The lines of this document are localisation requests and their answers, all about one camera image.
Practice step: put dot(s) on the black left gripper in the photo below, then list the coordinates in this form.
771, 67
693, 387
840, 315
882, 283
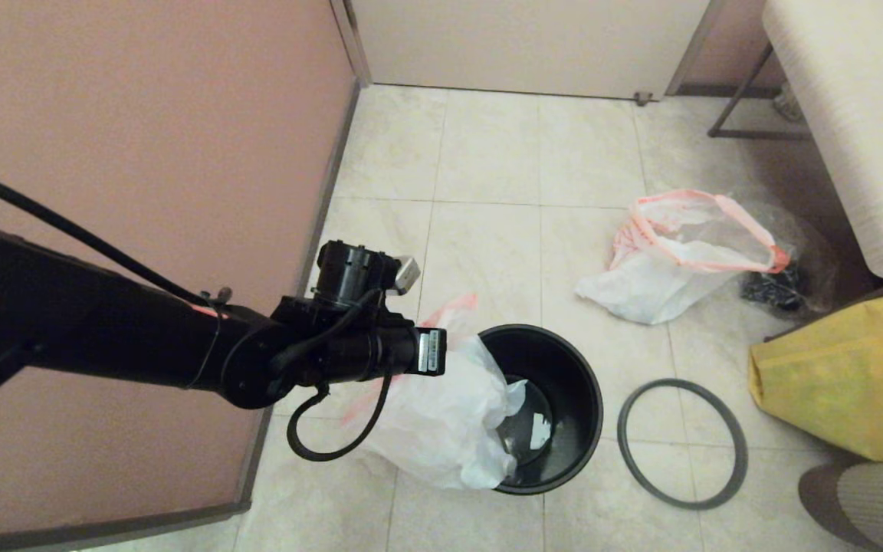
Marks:
365, 349

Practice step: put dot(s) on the white plastic bag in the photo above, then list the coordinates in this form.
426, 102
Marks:
441, 429

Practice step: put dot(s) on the white red bag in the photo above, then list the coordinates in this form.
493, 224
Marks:
656, 291

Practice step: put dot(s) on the black round trash bin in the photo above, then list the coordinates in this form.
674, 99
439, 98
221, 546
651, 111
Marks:
572, 399

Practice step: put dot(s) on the clear bag with black contents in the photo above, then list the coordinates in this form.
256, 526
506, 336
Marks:
775, 295

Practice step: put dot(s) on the yellow fabric tote bag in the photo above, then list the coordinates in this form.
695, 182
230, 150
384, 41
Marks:
840, 383

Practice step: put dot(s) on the white paper scrap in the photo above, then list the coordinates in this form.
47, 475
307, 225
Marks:
539, 433

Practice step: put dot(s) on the pink brown partition panel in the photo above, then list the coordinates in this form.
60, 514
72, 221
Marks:
142, 100

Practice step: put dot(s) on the beige partition panel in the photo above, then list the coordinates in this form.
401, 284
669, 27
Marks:
526, 38

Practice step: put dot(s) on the small metal floor stop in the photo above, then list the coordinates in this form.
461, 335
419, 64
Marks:
643, 97

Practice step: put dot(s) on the cream ribbed bench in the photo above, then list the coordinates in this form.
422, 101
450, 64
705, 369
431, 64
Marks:
871, 115

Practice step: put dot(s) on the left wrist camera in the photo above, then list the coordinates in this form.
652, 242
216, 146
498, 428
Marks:
407, 274

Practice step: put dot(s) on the dark metal bench frame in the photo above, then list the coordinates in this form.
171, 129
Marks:
748, 135

